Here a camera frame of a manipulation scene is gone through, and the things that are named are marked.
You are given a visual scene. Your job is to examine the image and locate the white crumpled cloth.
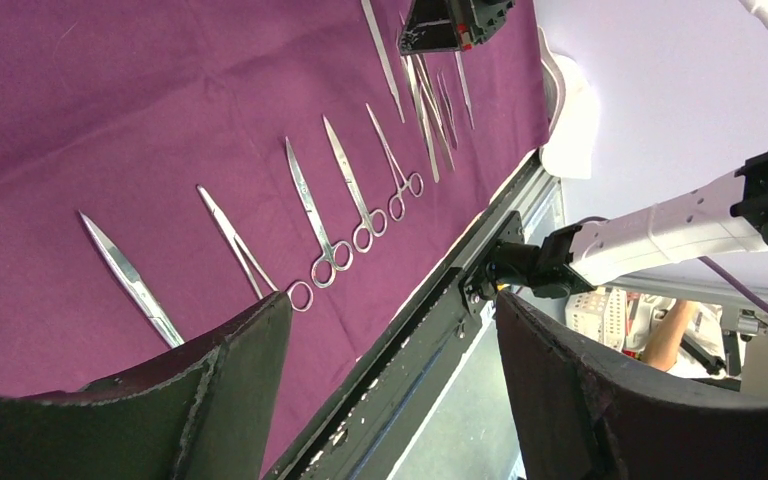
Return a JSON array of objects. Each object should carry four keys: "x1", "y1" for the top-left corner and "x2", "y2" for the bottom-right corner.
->
[{"x1": 537, "y1": 28, "x2": 601, "y2": 180}]

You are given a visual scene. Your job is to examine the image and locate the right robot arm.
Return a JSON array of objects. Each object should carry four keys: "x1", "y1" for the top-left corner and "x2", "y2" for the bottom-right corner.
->
[{"x1": 399, "y1": 1, "x2": 768, "y2": 300}]

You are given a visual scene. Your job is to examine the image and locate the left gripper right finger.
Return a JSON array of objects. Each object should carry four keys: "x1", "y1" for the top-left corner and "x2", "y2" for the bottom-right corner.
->
[{"x1": 496, "y1": 292, "x2": 768, "y2": 479}]

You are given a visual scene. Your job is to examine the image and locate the long metal tweezers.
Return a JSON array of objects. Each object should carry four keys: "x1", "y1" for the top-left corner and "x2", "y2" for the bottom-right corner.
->
[{"x1": 409, "y1": 54, "x2": 455, "y2": 182}]

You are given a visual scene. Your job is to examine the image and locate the person forearm in background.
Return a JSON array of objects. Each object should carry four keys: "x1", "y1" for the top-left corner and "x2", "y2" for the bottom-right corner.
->
[{"x1": 640, "y1": 300, "x2": 699, "y2": 372}]

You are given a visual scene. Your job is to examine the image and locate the surgical clamp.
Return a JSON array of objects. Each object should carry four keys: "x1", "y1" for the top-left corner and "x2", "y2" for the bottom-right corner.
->
[{"x1": 196, "y1": 184, "x2": 279, "y2": 300}]

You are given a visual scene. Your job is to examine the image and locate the small curved hemostat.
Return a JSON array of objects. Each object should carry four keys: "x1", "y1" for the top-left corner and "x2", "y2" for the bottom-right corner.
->
[{"x1": 365, "y1": 103, "x2": 424, "y2": 222}]

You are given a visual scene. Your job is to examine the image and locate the surgical scissors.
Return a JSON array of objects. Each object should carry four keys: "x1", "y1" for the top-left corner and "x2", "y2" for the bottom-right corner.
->
[{"x1": 322, "y1": 115, "x2": 388, "y2": 253}]

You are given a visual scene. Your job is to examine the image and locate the maroon wrap cloth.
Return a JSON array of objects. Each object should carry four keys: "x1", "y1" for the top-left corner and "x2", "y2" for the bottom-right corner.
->
[{"x1": 0, "y1": 1, "x2": 548, "y2": 467}]

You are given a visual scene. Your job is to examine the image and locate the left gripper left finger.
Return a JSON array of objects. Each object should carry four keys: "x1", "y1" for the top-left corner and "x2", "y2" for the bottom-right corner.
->
[{"x1": 0, "y1": 293, "x2": 293, "y2": 479}]

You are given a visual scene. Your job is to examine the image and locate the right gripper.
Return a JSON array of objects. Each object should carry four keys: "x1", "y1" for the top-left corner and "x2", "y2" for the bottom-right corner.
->
[{"x1": 398, "y1": 0, "x2": 516, "y2": 55}]

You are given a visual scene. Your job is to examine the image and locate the metal spatula handle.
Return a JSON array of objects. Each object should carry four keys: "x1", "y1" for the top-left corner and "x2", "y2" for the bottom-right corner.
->
[{"x1": 400, "y1": 56, "x2": 440, "y2": 183}]

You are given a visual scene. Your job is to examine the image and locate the small metal scissors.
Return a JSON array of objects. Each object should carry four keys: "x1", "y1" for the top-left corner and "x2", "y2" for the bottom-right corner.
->
[{"x1": 284, "y1": 137, "x2": 354, "y2": 289}]

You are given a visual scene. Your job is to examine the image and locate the thin scalpel handle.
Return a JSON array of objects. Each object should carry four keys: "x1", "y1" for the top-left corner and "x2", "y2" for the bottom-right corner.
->
[{"x1": 454, "y1": 51, "x2": 475, "y2": 130}]

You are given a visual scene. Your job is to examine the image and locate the surgical forceps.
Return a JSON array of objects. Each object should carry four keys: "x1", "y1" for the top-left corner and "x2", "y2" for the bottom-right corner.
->
[{"x1": 78, "y1": 211, "x2": 185, "y2": 349}]

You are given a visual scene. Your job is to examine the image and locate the short metal tweezers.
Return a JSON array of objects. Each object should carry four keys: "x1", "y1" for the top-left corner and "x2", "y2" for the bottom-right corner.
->
[{"x1": 436, "y1": 71, "x2": 458, "y2": 149}]

